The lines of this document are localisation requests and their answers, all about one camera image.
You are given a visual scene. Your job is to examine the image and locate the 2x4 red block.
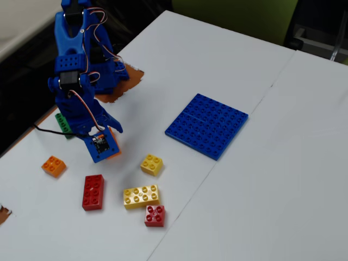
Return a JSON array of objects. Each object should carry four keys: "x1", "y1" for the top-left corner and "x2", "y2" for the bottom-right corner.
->
[{"x1": 82, "y1": 174, "x2": 105, "y2": 212}]

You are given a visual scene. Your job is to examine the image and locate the grey metal frame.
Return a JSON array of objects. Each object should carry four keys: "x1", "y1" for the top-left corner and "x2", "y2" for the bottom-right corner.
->
[{"x1": 284, "y1": 26, "x2": 348, "y2": 52}]

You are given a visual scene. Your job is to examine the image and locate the red white servo wires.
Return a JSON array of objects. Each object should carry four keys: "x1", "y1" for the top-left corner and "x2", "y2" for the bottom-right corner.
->
[{"x1": 67, "y1": 7, "x2": 126, "y2": 132}]

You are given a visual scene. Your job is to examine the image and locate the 2x2 orange block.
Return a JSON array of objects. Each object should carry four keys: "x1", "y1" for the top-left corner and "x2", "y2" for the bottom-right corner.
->
[{"x1": 41, "y1": 155, "x2": 67, "y2": 179}]

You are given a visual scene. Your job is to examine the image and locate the shiny metal leg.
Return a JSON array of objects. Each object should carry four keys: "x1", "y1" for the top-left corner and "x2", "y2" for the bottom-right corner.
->
[{"x1": 329, "y1": 10, "x2": 348, "y2": 62}]

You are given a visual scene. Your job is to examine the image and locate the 2x4 green block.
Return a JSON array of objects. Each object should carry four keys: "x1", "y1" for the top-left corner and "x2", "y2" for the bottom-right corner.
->
[{"x1": 54, "y1": 113, "x2": 76, "y2": 140}]

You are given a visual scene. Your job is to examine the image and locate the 2x4 yellow block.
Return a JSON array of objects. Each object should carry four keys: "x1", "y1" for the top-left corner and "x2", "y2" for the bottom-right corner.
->
[{"x1": 123, "y1": 184, "x2": 160, "y2": 210}]

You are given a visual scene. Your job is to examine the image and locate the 2x4 orange block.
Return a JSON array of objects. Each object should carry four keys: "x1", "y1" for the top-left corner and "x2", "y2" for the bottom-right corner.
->
[{"x1": 94, "y1": 126, "x2": 122, "y2": 160}]

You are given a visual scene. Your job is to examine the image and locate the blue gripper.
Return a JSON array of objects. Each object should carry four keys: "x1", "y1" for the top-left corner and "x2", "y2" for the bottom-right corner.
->
[{"x1": 55, "y1": 91, "x2": 124, "y2": 139}]

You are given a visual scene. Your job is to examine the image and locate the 2x2 red block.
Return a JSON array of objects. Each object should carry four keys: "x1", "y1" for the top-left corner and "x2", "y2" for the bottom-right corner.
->
[{"x1": 144, "y1": 204, "x2": 166, "y2": 228}]

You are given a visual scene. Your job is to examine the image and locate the white desk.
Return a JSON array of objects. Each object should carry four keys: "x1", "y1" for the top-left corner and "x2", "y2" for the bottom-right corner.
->
[{"x1": 0, "y1": 0, "x2": 64, "y2": 64}]

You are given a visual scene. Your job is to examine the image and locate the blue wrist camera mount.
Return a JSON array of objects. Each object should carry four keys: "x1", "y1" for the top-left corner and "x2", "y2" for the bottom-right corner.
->
[{"x1": 84, "y1": 127, "x2": 121, "y2": 164}]

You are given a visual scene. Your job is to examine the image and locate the black cable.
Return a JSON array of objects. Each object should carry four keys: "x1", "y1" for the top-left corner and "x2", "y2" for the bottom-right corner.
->
[{"x1": 33, "y1": 124, "x2": 95, "y2": 138}]

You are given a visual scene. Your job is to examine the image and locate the green chair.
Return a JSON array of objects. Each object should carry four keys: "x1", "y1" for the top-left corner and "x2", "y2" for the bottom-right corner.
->
[{"x1": 171, "y1": 0, "x2": 300, "y2": 46}]

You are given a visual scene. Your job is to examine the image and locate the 2x2 yellow block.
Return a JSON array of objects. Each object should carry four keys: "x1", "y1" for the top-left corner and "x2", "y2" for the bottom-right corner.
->
[{"x1": 140, "y1": 153, "x2": 164, "y2": 177}]

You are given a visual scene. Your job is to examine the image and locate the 8x8 blue baseplate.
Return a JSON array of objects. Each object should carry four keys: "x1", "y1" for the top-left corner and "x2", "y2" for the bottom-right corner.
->
[{"x1": 164, "y1": 93, "x2": 249, "y2": 161}]

